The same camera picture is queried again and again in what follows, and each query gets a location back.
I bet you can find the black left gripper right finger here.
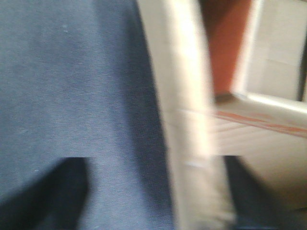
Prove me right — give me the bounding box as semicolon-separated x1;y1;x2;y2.
223;155;307;230

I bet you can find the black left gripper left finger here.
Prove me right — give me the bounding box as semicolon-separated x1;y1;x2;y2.
0;157;89;230

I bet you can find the cardboard box with red print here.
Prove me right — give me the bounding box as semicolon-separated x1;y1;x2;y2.
138;0;307;230

